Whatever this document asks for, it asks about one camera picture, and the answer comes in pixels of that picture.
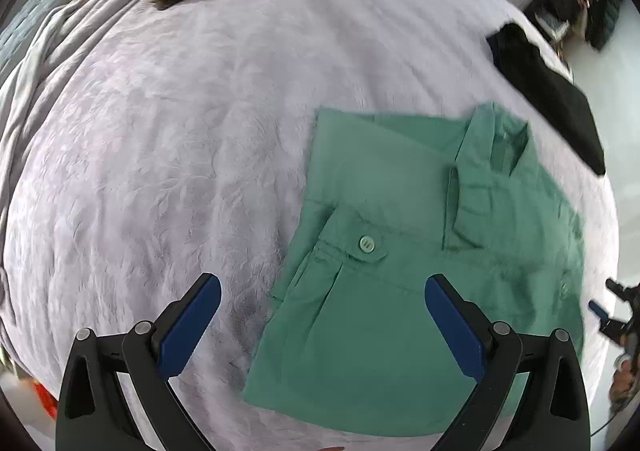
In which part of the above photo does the black folded garment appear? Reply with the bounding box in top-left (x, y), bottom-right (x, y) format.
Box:
top-left (486, 22), bottom-right (607, 176)

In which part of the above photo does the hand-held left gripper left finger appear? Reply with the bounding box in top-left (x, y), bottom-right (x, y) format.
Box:
top-left (56, 272), bottom-right (222, 451)

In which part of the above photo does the green button-up shirt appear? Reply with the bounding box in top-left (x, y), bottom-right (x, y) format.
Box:
top-left (242, 102), bottom-right (588, 439)

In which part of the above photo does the grey bed sheet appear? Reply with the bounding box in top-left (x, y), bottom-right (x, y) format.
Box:
top-left (0, 0), bottom-right (131, 172)

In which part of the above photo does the lilac bed blanket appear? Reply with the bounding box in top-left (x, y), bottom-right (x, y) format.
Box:
top-left (0, 0), bottom-right (621, 451)

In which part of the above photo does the dark hanging jacket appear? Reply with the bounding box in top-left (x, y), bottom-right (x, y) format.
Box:
top-left (586, 0), bottom-right (627, 50)

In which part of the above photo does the person's right hand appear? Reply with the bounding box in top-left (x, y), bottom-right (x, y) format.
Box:
top-left (607, 356), bottom-right (640, 414)

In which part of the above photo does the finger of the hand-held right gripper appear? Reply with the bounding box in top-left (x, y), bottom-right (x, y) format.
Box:
top-left (605, 278), bottom-right (640, 317)
top-left (588, 300), bottom-right (630, 347)

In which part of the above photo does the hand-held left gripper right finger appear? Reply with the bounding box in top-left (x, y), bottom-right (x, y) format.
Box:
top-left (424, 274), bottom-right (592, 451)

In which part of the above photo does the orange object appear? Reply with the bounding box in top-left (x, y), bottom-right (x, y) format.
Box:
top-left (32, 378), bottom-right (57, 419)

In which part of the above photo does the cluttered clothes rack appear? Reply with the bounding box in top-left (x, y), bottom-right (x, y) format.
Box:
top-left (522, 0), bottom-right (601, 62)

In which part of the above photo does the grey quilted headboard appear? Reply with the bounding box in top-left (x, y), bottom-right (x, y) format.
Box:
top-left (0, 0), bottom-right (116, 62)

